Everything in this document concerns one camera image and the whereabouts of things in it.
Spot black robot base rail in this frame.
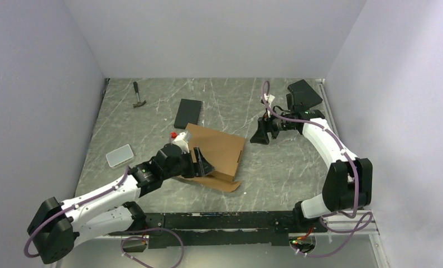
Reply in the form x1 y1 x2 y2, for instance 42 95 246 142
111 210 327 249

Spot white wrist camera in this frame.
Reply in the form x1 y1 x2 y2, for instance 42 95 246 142
170 131 191 153
264 94 276 108

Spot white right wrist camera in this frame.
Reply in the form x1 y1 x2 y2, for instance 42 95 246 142
264 94 276 108

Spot white plastic box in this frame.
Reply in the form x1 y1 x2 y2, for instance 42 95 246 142
105 144 134 169

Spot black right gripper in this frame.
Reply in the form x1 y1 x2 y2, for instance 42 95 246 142
250 107 296 145

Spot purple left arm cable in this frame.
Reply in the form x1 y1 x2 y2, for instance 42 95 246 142
23 166 185 268

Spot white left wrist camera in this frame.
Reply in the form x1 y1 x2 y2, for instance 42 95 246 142
170 131 191 153

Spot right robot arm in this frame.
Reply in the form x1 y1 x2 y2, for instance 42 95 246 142
250 94 373 232

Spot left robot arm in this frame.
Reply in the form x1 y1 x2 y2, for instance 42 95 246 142
23 143 215 264

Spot black handled hammer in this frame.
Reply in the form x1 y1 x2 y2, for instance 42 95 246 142
133 82 147 108

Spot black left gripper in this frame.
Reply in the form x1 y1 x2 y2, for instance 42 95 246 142
162 147 215 180

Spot brown cardboard box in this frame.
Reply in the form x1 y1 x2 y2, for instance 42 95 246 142
185 123 245 192

